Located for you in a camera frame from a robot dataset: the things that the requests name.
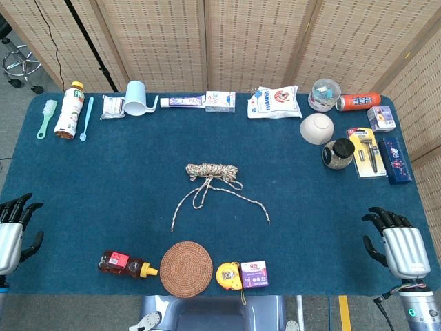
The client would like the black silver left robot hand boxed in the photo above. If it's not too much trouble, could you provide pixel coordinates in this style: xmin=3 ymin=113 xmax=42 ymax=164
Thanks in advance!
xmin=0 ymin=192 xmax=45 ymax=277

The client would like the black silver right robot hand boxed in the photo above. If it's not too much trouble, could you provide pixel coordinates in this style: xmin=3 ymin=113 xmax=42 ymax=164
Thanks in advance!
xmin=361 ymin=206 xmax=431 ymax=279

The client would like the braided multicolour rope bundle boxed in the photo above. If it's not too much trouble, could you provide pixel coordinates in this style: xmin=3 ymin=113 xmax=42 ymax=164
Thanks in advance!
xmin=170 ymin=162 xmax=271 ymax=232

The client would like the dark blue long box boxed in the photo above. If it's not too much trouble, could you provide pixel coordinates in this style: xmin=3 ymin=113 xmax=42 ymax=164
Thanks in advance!
xmin=378 ymin=137 xmax=413 ymax=185

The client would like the razor in yellow package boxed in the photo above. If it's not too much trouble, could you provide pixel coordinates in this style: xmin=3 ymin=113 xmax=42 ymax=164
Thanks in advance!
xmin=346 ymin=127 xmax=388 ymax=179

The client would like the honey bottle yellow nozzle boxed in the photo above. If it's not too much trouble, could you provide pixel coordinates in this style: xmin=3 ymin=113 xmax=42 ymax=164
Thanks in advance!
xmin=97 ymin=250 xmax=159 ymax=279

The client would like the dark blue table mat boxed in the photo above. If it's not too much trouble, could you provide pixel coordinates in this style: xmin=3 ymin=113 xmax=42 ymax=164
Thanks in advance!
xmin=0 ymin=92 xmax=441 ymax=297

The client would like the glass jar black lid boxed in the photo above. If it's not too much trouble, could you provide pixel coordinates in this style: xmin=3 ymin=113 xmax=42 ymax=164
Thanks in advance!
xmin=322 ymin=137 xmax=356 ymax=171

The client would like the small purple white box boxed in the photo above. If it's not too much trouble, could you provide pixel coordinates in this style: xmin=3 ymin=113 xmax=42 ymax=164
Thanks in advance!
xmin=366 ymin=106 xmax=396 ymax=134

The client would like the green plastic brush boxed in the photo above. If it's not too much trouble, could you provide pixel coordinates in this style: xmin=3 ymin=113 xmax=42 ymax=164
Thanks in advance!
xmin=36 ymin=99 xmax=58 ymax=140

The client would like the white juice bottle yellow cap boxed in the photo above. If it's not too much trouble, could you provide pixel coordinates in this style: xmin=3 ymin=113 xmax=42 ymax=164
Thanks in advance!
xmin=54 ymin=81 xmax=85 ymax=140

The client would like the light blue toothbrush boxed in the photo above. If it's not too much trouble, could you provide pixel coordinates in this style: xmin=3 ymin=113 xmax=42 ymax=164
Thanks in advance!
xmin=79 ymin=96 xmax=95 ymax=142

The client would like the beige bowl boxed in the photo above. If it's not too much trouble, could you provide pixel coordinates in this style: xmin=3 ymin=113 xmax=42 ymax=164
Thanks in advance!
xmin=299 ymin=112 xmax=335 ymax=146

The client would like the purple soap box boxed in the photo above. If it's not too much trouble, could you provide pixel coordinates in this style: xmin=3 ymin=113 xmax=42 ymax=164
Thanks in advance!
xmin=240 ymin=260 xmax=269 ymax=290

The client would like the orange drink can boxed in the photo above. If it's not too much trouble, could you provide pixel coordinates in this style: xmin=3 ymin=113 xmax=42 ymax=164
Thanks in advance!
xmin=335 ymin=92 xmax=382 ymax=112

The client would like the chrome stool base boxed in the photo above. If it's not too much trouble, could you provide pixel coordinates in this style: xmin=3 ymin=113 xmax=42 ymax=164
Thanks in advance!
xmin=0 ymin=17 xmax=45 ymax=94

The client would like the round woven rattan coaster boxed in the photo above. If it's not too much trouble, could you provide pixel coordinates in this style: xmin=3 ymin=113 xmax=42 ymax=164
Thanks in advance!
xmin=159 ymin=241 xmax=214 ymax=298

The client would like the clear jar of clips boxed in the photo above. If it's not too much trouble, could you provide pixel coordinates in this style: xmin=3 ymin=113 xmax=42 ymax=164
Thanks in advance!
xmin=307 ymin=78 xmax=342 ymax=113

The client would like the yellow tape measure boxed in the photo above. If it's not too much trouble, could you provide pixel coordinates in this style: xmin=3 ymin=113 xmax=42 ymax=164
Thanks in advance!
xmin=215 ymin=261 xmax=248 ymax=306

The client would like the light blue plastic cup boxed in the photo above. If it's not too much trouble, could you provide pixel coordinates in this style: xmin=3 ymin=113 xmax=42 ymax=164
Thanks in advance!
xmin=123 ymin=80 xmax=160 ymax=117

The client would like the white printed plastic bag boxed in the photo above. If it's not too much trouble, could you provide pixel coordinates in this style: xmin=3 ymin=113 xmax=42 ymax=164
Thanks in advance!
xmin=247 ymin=85 xmax=303 ymax=120

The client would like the blue-grey robot torso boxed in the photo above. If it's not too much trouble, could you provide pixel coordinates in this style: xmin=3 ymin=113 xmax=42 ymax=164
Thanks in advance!
xmin=139 ymin=294 xmax=287 ymax=331

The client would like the black tripod pole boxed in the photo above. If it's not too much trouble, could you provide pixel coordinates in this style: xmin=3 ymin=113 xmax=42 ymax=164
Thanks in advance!
xmin=63 ymin=0 xmax=120 ymax=93

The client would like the white purple toothpaste tube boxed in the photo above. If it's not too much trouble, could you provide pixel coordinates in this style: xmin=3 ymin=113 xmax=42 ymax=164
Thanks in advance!
xmin=159 ymin=96 xmax=207 ymax=109

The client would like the white blue carton box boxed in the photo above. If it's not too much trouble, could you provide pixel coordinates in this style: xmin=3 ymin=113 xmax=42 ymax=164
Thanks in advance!
xmin=205 ymin=90 xmax=236 ymax=114

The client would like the bamboo folding screen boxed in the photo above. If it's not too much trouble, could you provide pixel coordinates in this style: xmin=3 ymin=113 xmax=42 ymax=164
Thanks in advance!
xmin=0 ymin=0 xmax=441 ymax=242

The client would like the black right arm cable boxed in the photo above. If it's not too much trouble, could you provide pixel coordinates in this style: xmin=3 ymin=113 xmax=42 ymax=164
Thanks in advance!
xmin=373 ymin=294 xmax=397 ymax=331

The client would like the thin black hanging cable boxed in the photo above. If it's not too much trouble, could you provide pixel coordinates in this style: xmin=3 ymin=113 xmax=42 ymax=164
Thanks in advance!
xmin=32 ymin=0 xmax=66 ymax=92

